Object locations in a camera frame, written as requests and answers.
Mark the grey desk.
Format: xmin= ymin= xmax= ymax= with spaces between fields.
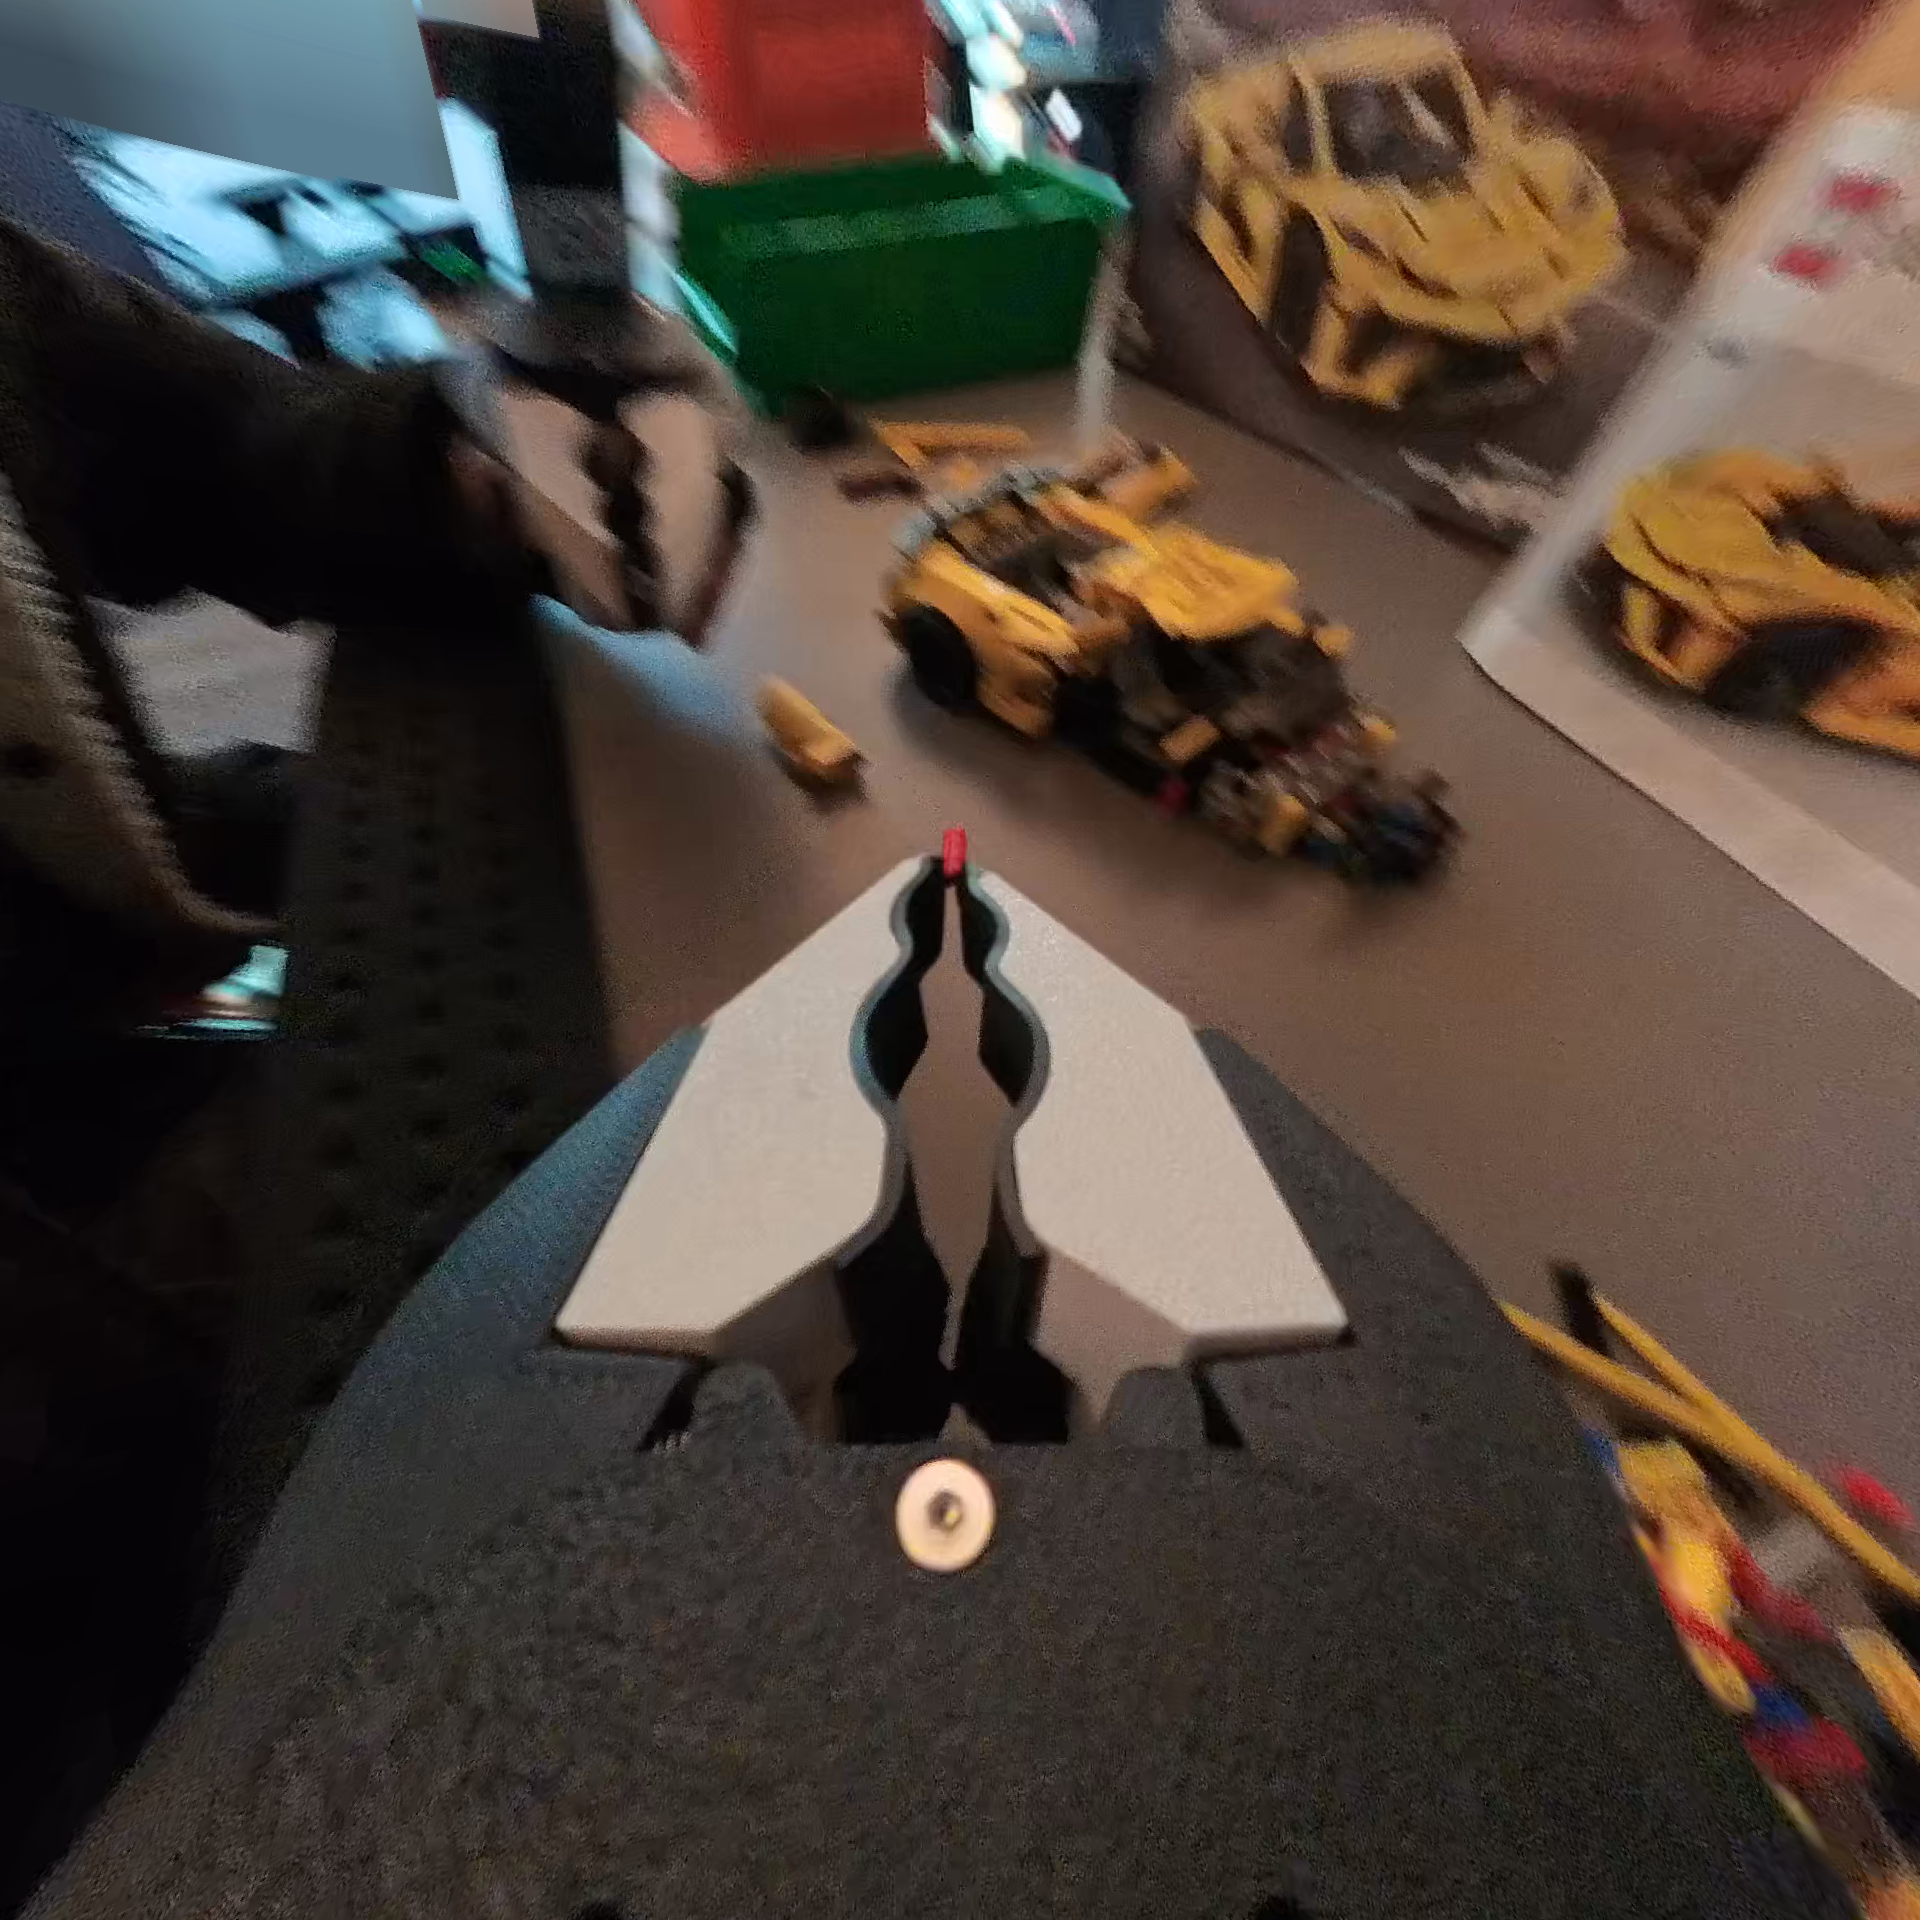
xmin=530 ymin=350 xmax=1920 ymax=1519

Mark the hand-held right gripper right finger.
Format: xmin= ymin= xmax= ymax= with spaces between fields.
xmin=949 ymin=867 xmax=1356 ymax=1373

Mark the green plastic bin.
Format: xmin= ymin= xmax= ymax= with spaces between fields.
xmin=675 ymin=159 xmax=1134 ymax=416

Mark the person's fleece-lined black jacket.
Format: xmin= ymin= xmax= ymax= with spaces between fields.
xmin=0 ymin=464 xmax=294 ymax=969

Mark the small yellow brick assembly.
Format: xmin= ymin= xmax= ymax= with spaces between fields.
xmin=756 ymin=677 xmax=870 ymax=794

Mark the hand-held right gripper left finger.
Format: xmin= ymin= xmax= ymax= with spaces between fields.
xmin=556 ymin=860 xmax=963 ymax=1373

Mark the dark toy car box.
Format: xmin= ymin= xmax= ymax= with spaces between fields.
xmin=1124 ymin=0 xmax=1845 ymax=550

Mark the white instruction booklet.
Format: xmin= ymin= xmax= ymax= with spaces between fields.
xmin=1467 ymin=58 xmax=1920 ymax=999

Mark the long yellow brick beam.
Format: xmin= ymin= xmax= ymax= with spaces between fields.
xmin=870 ymin=417 xmax=1040 ymax=473

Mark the person's left forearm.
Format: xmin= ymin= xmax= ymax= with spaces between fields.
xmin=0 ymin=228 xmax=577 ymax=636

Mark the pile of loose bricks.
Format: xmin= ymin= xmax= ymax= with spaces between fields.
xmin=1497 ymin=1258 xmax=1920 ymax=1920

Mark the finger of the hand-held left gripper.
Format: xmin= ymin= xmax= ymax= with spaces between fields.
xmin=447 ymin=388 xmax=617 ymax=631
xmin=635 ymin=423 xmax=742 ymax=646

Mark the yellow toy brick car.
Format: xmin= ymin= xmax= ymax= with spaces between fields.
xmin=877 ymin=442 xmax=1467 ymax=889

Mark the red plastic bin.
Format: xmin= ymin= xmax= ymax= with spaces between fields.
xmin=633 ymin=0 xmax=963 ymax=178

